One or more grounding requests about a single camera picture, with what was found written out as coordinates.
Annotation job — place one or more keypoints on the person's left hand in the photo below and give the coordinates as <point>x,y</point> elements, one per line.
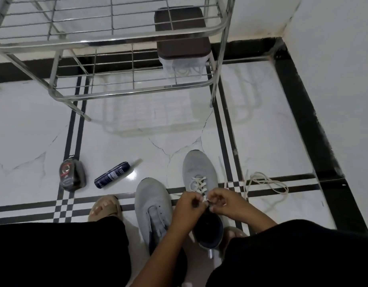
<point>185,210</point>

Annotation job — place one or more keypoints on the person's right hand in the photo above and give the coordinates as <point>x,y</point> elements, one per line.
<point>230,203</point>

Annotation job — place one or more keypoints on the person's right fingers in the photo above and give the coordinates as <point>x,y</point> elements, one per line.
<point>215,200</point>

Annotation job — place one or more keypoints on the person's left fingers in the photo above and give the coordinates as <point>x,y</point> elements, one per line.
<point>199,198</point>

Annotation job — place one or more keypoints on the white shoelace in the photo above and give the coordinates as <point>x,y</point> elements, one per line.
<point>269,182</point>
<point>197,185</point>

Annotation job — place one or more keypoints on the person's left forearm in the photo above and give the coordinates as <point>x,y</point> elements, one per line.
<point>163,260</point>

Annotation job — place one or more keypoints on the person's right forearm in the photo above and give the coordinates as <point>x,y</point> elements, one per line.
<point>260,220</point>

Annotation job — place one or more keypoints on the grey sneaker with laces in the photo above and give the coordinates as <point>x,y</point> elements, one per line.
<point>199,167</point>

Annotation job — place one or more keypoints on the beige right sandal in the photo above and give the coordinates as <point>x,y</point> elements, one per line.
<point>232,234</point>

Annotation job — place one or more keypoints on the beige sandal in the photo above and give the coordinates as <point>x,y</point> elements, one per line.
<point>232,234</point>
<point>104,207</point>

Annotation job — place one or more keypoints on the grey sneaker without laces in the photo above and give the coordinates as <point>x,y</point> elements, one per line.
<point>152,206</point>

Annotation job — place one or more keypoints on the loose white shoelace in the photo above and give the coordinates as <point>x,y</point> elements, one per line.
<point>269,182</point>

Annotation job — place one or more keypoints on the blue spray can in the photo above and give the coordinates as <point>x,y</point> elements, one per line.
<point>112,175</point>

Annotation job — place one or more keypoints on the beige left sandal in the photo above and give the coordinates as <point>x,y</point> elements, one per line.
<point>104,207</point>

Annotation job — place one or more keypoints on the black shoe polish sponge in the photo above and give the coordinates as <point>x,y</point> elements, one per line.
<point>71,174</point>

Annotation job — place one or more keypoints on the brown-lidded clear plastic container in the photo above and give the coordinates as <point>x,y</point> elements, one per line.
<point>184,44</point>

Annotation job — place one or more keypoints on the person's black trousers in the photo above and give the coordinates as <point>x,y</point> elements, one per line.
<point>52,254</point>

